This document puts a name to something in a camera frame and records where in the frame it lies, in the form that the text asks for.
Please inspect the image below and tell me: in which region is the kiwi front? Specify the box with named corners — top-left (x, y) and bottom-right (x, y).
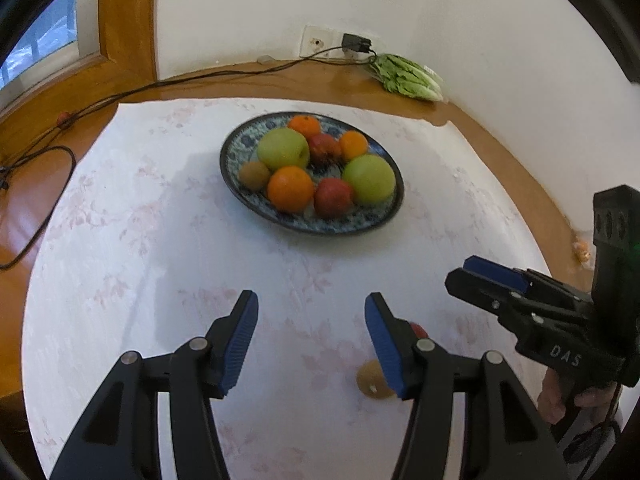
top-left (356, 360), bottom-right (395, 400)

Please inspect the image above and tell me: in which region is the large orange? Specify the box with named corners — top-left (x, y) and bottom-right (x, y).
top-left (267, 166), bottom-right (314, 214)

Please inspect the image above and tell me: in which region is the white wall socket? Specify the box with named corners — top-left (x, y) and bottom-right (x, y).
top-left (298, 25), bottom-right (381, 61)

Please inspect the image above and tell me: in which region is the bagged green lettuce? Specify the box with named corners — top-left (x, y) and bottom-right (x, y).
top-left (369, 53), bottom-right (446, 102)

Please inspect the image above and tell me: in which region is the kiwi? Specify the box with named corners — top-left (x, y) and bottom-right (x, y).
top-left (238, 160), bottom-right (271, 192)
top-left (356, 360), bottom-right (395, 400)

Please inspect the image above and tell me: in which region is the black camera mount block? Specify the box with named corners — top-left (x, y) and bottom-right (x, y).
top-left (592, 184), bottom-right (639, 309)

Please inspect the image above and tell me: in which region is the white floral tablecloth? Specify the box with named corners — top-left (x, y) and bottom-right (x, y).
top-left (22, 99), bottom-right (546, 479)

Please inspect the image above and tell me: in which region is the black power cable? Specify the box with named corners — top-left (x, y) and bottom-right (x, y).
top-left (0, 44), bottom-right (378, 271)

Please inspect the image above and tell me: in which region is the black power adapter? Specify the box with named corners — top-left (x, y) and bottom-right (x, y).
top-left (341, 32), bottom-right (372, 53)

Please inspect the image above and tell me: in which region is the blue white patterned plate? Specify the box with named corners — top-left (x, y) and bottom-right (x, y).
top-left (219, 112), bottom-right (405, 235)

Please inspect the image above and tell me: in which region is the small orange mandarin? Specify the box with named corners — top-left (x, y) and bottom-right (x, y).
top-left (288, 115), bottom-right (322, 140)

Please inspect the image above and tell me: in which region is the person right hand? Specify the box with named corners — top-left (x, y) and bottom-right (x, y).
top-left (537, 368), bottom-right (620, 425)

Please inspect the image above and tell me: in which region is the green apple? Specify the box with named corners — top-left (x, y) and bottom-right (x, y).
top-left (342, 154), bottom-right (396, 206)
top-left (256, 128), bottom-right (310, 171)

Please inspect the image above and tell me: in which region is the wooden window frame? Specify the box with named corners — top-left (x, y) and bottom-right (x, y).
top-left (1, 0), bottom-right (157, 116)

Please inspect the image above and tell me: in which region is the small red apple back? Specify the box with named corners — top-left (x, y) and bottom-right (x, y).
top-left (410, 322), bottom-right (428, 339)

